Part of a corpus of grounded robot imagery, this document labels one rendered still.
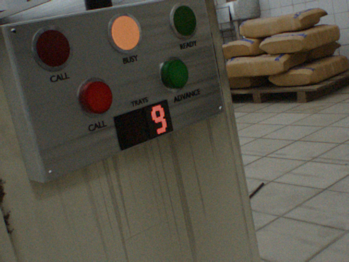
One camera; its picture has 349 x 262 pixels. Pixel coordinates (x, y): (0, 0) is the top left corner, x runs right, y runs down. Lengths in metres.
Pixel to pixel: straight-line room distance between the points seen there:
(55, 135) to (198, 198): 0.22
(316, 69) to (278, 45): 0.35
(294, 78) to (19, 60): 3.83
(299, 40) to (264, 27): 0.48
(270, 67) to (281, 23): 0.40
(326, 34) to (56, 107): 4.01
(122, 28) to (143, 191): 0.18
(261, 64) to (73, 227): 3.81
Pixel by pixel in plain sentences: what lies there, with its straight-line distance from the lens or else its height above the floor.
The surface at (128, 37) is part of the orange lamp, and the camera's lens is 0.50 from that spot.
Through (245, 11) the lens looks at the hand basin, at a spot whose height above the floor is 0.78.
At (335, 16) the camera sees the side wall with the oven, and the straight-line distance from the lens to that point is 5.01.
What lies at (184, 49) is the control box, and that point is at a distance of 0.55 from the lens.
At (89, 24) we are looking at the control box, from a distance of 0.48.
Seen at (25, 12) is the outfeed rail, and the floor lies 0.88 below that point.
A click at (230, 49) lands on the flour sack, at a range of 4.62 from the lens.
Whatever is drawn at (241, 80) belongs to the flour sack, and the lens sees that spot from 4.55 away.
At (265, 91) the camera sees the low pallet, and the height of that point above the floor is 0.10.
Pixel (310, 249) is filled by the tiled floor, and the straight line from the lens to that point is 1.77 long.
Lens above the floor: 0.81
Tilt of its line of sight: 12 degrees down
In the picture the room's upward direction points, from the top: 12 degrees counter-clockwise
